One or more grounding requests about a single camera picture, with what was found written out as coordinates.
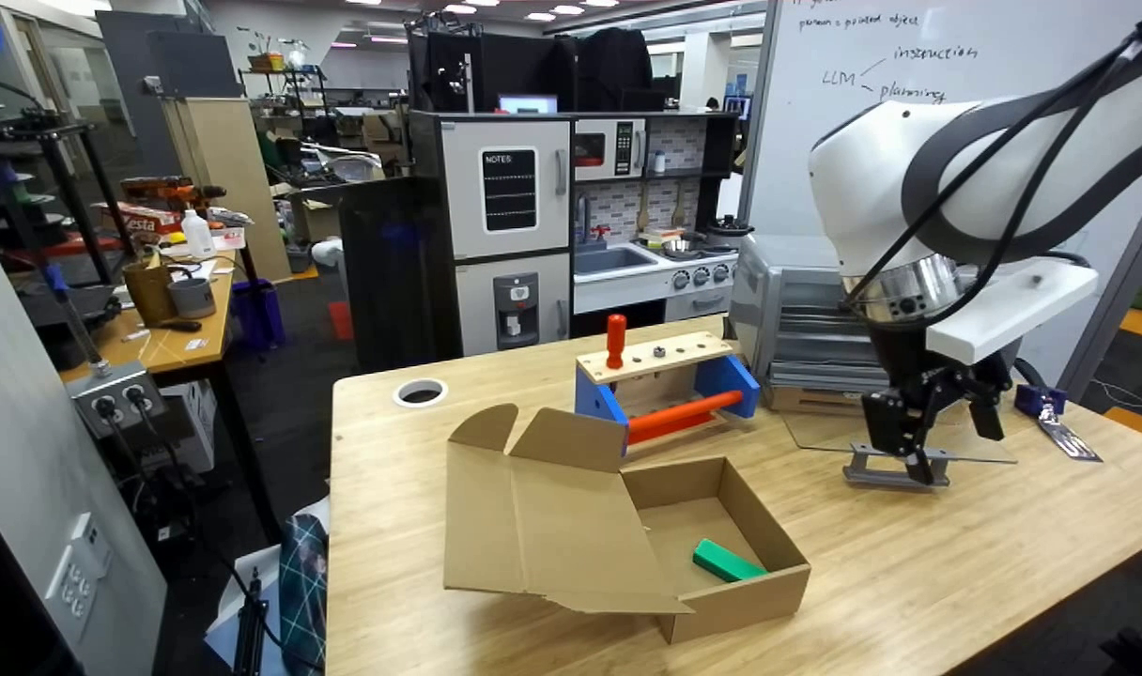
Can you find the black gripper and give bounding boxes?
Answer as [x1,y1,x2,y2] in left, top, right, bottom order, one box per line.
[861,312,1013,487]

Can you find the green rectangular block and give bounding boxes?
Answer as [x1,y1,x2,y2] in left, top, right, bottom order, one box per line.
[686,536,770,586]

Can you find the open brown cardboard box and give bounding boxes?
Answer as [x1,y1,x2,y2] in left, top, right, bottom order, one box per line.
[439,401,814,646]

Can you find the small brown cardboard box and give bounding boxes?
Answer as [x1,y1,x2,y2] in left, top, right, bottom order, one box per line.
[121,253,186,331]

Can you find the grey power outlet box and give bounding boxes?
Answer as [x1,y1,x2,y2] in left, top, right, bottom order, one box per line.
[66,360,170,443]

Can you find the blue spatula holder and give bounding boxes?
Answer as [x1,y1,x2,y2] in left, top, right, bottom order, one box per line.
[1013,382,1070,423]

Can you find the grey toaster oven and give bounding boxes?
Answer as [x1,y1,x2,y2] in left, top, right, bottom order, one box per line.
[723,233,905,417]

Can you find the orange toy hammer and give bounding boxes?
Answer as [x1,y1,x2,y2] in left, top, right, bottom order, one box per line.
[623,387,751,451]

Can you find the orange toy peg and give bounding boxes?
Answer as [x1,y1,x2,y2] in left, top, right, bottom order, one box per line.
[602,312,631,376]

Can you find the white toy kitchen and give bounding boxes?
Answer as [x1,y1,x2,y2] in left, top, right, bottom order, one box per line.
[405,108,742,367]

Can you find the plaid cloth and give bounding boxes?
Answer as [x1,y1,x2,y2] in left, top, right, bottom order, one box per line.
[278,502,334,676]

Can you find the blue bin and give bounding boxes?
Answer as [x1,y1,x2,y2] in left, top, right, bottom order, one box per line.
[230,273,289,352]

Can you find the white plastic bottle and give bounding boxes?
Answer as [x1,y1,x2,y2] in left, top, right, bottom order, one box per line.
[175,204,219,264]

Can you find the wooden background desk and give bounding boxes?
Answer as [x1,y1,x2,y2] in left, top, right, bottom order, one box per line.
[57,247,243,392]

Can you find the glass oven door with handle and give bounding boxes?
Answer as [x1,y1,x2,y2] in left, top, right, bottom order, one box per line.
[774,398,1023,497]

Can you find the metal spatula black handle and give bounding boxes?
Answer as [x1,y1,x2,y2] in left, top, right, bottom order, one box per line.
[1034,405,1108,467]

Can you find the white table cable grommet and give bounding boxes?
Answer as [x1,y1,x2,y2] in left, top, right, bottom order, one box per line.
[390,373,449,413]

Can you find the white wall power strip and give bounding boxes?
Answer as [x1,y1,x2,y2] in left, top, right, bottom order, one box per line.
[41,509,114,650]

